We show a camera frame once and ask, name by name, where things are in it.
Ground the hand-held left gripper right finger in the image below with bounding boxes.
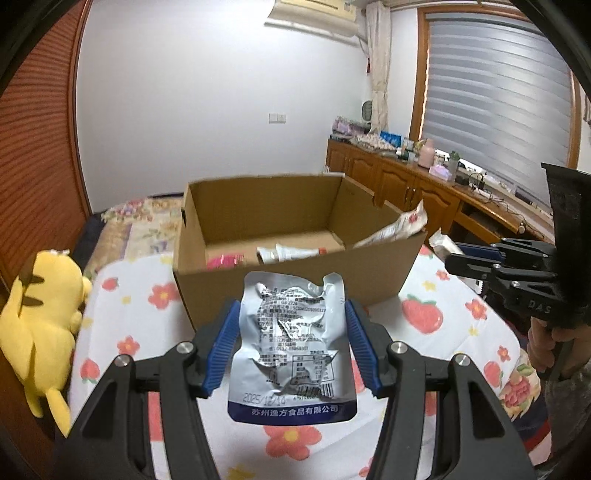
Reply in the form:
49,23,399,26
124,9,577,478
344,299,536,480

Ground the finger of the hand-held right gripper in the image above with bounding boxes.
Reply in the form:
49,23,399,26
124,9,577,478
444,253,559,290
461,237,556,271

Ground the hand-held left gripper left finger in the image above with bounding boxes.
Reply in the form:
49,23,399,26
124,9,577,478
55,299,243,480

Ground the cardboard box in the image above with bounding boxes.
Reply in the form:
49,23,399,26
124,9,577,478
173,173,428,330

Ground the silver snack packet blue edge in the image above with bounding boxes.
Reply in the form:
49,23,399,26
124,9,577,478
228,271,359,424

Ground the pink snack packet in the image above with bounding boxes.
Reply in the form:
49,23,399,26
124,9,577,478
206,252,246,271

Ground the person's right forearm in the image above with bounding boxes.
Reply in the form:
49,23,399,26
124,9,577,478
542,357,591,457

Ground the person's right hand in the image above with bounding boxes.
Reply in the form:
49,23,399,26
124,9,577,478
527,318,591,371

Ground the white crumpled packet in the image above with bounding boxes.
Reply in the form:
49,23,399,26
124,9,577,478
428,230,465,258

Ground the long white snack packet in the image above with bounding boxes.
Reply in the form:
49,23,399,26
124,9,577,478
355,200,428,248

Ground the white floral strawberry blanket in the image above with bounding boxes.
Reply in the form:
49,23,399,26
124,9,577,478
69,244,536,480

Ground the wooden cabinet desk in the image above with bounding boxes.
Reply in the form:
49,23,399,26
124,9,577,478
325,137,555,246

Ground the pink bottle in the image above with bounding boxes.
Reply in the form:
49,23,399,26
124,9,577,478
417,138,436,168

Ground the silver snack packet red edge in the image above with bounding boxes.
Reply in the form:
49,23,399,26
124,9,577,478
256,244,329,265

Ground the beige floral quilt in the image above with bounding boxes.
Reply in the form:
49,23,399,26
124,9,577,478
85,196,186,280

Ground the floral cloth bundle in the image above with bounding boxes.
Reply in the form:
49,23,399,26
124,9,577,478
353,134,398,153

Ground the grey striped window blind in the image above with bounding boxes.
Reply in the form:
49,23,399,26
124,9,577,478
422,9,578,185

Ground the yellow plush toy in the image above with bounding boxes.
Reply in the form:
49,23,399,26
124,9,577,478
0,249,93,437

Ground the purple patterned bag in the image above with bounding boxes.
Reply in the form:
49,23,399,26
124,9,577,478
329,117,366,140

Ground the cream curtain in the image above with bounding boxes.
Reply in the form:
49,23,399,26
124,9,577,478
364,0,394,136

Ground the wooden slatted wardrobe door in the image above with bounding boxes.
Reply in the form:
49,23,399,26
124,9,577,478
0,0,93,287

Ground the white air conditioner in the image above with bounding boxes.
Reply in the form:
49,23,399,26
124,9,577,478
265,0,362,45

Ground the wooden window frame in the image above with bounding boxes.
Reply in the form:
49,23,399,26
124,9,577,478
413,7,587,195

